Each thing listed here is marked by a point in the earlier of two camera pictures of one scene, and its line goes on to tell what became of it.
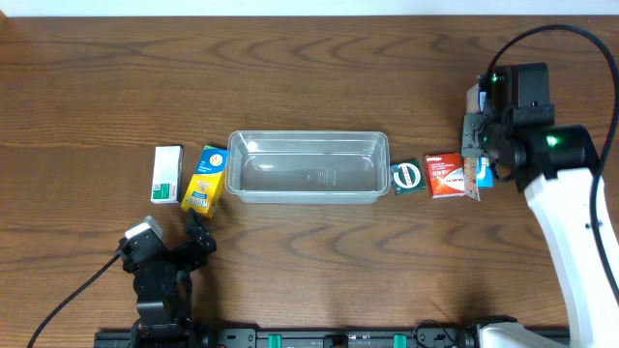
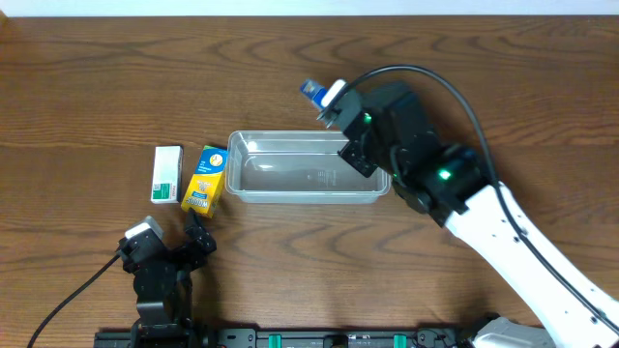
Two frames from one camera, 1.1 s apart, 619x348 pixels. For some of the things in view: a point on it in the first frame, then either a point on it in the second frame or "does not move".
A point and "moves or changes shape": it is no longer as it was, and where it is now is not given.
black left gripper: (176, 254) does not move
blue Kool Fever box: (478, 170) moves or changes shape
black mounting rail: (305, 337) does not move
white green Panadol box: (167, 175) does not move
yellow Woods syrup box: (204, 193) does not move
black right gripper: (472, 136) -> (358, 158)
